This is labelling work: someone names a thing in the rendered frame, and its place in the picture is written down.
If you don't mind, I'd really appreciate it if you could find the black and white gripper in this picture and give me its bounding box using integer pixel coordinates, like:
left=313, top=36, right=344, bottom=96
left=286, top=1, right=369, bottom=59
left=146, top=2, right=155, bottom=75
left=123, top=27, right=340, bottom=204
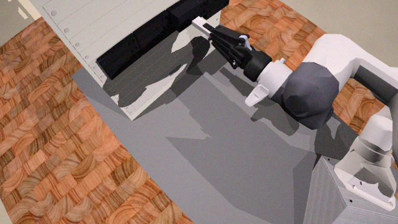
left=192, top=16, right=272, bottom=82

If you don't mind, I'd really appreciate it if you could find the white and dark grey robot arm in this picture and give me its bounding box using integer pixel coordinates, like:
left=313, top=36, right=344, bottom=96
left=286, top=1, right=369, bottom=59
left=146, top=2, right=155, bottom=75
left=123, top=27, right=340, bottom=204
left=245, top=34, right=398, bottom=211

